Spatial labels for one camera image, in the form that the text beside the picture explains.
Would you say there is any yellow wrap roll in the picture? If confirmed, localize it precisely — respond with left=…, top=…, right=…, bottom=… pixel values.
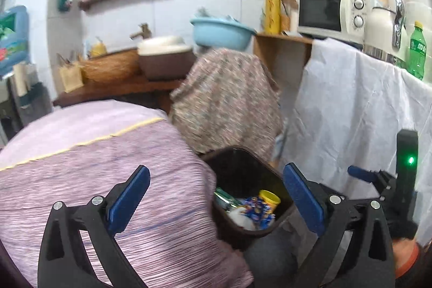
left=264, top=0, right=281, bottom=35

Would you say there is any dark brown trash bin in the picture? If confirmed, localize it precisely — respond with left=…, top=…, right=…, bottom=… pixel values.
left=199, top=147, right=294, bottom=250

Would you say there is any yellow soap bottle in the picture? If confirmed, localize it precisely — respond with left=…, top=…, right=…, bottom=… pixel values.
left=89, top=36, right=108, bottom=57

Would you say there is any steel pot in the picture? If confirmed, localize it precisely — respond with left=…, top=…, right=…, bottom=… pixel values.
left=363, top=45, right=407, bottom=69

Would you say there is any pale cloth with yellow trim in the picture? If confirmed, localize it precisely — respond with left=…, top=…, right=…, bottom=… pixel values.
left=0, top=99, right=169, bottom=171

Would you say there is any wooden cabinet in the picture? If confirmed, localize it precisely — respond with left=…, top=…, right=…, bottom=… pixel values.
left=253, top=32, right=314, bottom=113

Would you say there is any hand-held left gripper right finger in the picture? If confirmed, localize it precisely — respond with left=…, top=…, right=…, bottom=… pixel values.
left=283, top=163, right=395, bottom=288

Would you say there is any green soda bottle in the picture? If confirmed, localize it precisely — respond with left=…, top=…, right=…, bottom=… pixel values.
left=408, top=21, right=426, bottom=81

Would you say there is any white tissue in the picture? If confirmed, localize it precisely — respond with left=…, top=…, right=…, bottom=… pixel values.
left=229, top=207, right=257, bottom=231

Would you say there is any crumpled clear plastic bag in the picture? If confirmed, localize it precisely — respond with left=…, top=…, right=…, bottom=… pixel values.
left=197, top=7, right=242, bottom=23

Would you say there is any person's denim leg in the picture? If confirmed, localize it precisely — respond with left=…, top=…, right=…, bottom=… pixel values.
left=245, top=225, right=306, bottom=288

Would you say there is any blue snack wrapper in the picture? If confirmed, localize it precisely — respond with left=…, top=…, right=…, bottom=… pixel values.
left=243, top=197, right=275, bottom=228

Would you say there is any blue water jug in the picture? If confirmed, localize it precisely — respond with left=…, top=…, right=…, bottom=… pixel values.
left=0, top=5, right=29, bottom=76

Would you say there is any white paper roll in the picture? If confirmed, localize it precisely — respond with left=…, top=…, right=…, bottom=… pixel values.
left=13, top=63, right=28, bottom=96

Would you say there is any light blue plastic basin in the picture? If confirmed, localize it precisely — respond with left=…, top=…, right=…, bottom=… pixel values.
left=191, top=17, right=258, bottom=52

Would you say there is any brown basin with white rim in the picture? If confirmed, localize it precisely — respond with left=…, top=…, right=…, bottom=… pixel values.
left=137, top=36, right=196, bottom=81

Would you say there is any white microwave oven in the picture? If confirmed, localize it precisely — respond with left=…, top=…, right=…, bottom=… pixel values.
left=298, top=0, right=373, bottom=44

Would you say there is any white hanging cloth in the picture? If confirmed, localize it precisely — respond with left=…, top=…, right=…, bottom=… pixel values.
left=282, top=38, right=432, bottom=248

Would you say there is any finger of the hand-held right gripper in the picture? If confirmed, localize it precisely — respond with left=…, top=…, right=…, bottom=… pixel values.
left=347, top=165, right=389, bottom=194

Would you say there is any silver green packet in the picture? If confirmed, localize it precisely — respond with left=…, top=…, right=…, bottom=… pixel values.
left=214, top=187, right=242, bottom=208

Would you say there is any dark wooden counter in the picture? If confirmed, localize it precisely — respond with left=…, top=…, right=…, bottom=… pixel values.
left=53, top=75, right=184, bottom=113

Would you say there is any purple striped tablecloth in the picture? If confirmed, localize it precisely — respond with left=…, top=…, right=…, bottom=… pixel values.
left=0, top=119, right=254, bottom=288

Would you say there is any white kettle with metal handle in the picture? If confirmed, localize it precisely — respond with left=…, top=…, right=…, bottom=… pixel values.
left=364, top=0, right=406, bottom=53

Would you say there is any person's right hand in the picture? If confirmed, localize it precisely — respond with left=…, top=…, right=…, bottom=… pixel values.
left=393, top=237, right=421, bottom=279

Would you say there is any wicker basket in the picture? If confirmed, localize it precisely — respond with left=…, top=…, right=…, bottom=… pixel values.
left=79, top=48, right=142, bottom=84

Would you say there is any water dispenser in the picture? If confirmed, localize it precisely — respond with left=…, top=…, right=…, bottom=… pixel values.
left=0, top=79, right=55, bottom=140

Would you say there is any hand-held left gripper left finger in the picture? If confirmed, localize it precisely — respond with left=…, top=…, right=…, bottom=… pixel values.
left=37, top=165, right=151, bottom=288

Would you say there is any bronze faucet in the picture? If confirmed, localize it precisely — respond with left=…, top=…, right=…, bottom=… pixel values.
left=130, top=23, right=151, bottom=40

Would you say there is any yellow can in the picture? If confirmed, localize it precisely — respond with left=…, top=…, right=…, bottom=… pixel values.
left=258, top=190, right=281, bottom=215

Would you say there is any floral cloth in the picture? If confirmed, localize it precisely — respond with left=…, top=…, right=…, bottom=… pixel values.
left=169, top=48, right=284, bottom=160

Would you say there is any beige utensil holder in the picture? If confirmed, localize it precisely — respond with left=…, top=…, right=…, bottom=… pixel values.
left=57, top=52, right=83, bottom=93

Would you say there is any jar with wooden lid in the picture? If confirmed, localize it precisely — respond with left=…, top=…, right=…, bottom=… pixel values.
left=281, top=0, right=299, bottom=32

